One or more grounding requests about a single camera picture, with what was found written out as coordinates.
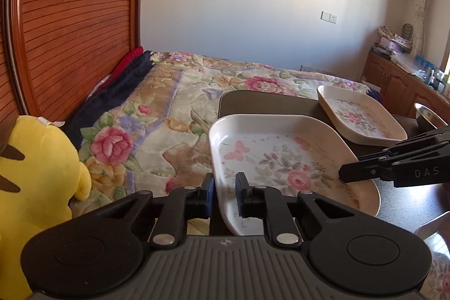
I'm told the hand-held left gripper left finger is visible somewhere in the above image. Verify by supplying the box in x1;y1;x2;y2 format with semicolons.
95;174;216;249

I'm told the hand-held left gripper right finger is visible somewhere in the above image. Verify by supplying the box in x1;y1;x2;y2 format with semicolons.
235;173;356;246

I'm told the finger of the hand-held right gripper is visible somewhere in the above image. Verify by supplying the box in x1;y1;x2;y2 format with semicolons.
338;156;395;184
358;125;450;162

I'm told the small steel bowl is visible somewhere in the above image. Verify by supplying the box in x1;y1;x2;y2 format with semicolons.
414;102;450;130

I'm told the small floral rectangular plate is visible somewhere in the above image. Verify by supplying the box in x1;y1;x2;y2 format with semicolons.
317;85;408;146

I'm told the large floral rectangular plate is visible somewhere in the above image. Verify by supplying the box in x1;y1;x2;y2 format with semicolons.
208;114;381;236

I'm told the wooden cabinet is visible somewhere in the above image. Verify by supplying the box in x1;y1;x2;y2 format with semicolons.
362;50;450;132

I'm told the group of small bottles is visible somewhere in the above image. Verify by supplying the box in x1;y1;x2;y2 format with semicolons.
415;56;450;93

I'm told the clear plastic bag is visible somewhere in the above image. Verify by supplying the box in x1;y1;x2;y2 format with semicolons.
390;52;424;75

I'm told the stack of books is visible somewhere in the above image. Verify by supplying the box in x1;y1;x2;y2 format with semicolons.
372;39;412;60

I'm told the floral blanket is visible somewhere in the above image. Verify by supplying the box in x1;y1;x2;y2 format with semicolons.
68;52;370;237

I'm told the pink floral cloth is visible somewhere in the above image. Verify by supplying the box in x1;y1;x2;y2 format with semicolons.
420;250;450;300

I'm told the patterned fabric box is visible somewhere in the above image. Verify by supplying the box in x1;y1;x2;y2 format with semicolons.
378;26;412;41

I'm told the yellow plush toy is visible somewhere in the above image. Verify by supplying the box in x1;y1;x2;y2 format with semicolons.
0;115;93;299

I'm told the wooden louvered wardrobe door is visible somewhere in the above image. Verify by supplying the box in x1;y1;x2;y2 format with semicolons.
0;0;146;125

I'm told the row of low wall sockets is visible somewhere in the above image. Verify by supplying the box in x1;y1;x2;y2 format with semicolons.
300;65;333;74

